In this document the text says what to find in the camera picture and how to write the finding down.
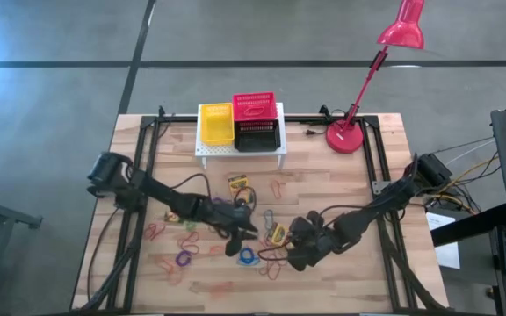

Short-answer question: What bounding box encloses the purple coil hair tie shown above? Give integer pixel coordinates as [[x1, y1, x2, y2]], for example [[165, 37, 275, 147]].
[[174, 249, 192, 268]]

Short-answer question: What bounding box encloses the black plastic basket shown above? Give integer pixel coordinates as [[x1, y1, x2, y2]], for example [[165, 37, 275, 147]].
[[233, 118, 282, 154]]

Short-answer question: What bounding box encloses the red rubber band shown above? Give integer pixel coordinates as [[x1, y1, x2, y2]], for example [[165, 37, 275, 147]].
[[177, 231, 201, 255], [143, 222, 168, 241], [257, 248, 287, 281]]

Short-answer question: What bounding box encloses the white perforated shelf riser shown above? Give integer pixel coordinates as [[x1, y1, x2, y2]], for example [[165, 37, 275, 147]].
[[194, 102, 288, 170]]

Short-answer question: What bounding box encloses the white cable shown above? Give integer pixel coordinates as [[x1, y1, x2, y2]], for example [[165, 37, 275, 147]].
[[444, 138, 496, 167]]

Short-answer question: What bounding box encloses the white paper sheet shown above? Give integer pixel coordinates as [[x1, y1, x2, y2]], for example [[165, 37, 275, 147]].
[[426, 212, 461, 270]]

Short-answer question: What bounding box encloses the red desk lamp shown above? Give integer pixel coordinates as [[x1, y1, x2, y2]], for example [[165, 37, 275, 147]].
[[325, 0, 426, 155]]

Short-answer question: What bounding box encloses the yellow cable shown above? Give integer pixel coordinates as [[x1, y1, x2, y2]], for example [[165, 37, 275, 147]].
[[428, 156, 500, 214]]

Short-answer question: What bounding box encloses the black lamp power cord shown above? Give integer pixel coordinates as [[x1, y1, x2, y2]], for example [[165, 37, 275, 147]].
[[304, 107, 358, 136]]

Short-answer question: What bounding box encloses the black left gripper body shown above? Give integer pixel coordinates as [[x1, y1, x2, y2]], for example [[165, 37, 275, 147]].
[[206, 201, 254, 258]]

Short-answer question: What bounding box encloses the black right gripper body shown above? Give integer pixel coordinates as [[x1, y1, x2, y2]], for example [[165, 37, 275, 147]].
[[286, 210, 340, 273]]

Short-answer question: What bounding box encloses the red plastic basket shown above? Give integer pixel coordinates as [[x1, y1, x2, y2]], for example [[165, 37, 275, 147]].
[[231, 90, 279, 123]]

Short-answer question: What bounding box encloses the yellow plastic basket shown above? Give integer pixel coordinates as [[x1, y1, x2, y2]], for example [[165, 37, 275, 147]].
[[199, 102, 236, 147]]

